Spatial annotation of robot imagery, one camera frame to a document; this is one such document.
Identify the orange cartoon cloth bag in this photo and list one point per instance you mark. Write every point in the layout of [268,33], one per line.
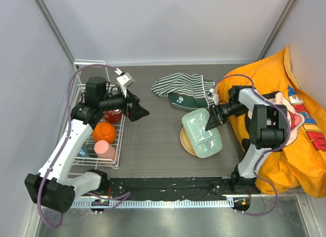
[302,161]

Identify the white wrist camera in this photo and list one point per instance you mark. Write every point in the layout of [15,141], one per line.
[124,80]
[212,95]

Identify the white wire dish rack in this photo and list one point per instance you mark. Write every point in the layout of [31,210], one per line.
[93,160]

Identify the pink cup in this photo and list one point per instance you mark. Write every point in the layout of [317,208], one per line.
[105,151]

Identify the light green divided tray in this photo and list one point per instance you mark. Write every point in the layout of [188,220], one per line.
[204,143]

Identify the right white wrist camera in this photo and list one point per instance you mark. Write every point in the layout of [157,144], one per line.
[212,95]

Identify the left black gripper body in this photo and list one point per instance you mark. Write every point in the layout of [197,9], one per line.
[111,102]

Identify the orange bowl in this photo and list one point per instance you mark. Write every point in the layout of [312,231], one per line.
[104,131]

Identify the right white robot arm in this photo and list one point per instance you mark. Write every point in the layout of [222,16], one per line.
[268,131]

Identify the blue patterned bowl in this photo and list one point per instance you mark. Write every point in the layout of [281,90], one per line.
[83,152]

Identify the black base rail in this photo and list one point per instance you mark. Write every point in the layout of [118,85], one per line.
[177,188]

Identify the white slotted cable duct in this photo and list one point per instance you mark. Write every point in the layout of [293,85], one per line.
[91,203]

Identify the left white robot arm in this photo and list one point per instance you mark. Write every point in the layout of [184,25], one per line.
[51,187]

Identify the red patterned cup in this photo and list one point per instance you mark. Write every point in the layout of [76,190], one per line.
[112,116]

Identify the green striped towel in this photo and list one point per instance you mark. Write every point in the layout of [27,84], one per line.
[184,91]

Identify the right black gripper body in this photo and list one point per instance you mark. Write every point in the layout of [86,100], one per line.
[230,109]

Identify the yellow round plate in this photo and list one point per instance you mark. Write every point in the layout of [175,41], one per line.
[185,142]

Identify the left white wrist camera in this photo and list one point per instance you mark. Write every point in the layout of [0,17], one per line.
[124,80]

